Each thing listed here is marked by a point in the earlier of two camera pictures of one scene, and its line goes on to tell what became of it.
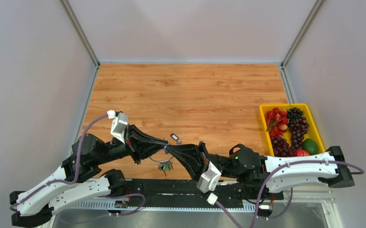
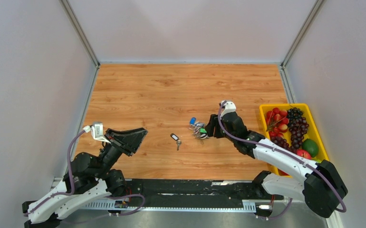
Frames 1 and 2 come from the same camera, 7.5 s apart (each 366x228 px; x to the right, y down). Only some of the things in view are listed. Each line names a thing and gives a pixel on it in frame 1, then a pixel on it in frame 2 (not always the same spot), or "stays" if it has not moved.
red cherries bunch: (276, 122) stays
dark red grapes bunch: (281, 148) stays
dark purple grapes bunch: (298, 126) stays
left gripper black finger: (149, 145) to (131, 138)
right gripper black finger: (190, 155) to (213, 122)
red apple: (302, 152) stays
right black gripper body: (206, 157) to (223, 135)
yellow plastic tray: (312, 133) stays
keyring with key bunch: (165, 165) to (199, 129)
